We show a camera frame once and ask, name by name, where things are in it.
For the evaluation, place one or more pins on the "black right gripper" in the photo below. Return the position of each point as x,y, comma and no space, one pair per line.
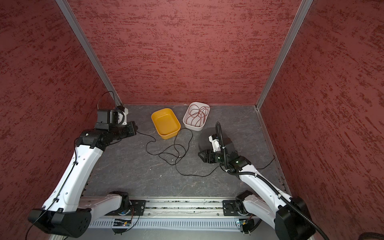
207,153

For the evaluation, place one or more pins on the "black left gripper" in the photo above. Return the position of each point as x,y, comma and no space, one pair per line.
132,127

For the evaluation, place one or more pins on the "grey perforated cable spool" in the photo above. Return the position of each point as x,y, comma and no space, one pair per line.
204,143

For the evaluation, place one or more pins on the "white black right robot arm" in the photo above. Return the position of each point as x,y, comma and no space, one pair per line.
288,216

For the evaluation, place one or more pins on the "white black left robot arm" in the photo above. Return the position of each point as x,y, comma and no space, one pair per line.
62,213

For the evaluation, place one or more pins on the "white plastic tray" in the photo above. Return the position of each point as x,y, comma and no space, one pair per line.
196,116

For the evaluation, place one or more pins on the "yellow plastic tray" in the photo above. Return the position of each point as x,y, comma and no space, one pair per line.
166,123

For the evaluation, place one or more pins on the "right small circuit board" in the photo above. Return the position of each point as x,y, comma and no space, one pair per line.
246,226

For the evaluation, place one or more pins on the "small circuit board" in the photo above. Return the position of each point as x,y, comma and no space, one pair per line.
121,226
246,226

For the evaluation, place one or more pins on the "left small circuit board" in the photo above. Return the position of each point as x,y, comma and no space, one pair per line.
121,226

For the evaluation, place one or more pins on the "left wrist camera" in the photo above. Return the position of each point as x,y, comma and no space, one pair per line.
107,119

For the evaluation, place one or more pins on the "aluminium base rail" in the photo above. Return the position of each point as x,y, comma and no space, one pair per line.
157,208

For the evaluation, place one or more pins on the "aluminium corner post left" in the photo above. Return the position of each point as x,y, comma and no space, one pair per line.
79,33

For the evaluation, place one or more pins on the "aluminium corner post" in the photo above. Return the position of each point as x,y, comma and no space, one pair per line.
79,33
290,37

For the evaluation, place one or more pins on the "aluminium corner post right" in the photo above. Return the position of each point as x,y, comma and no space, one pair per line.
290,37

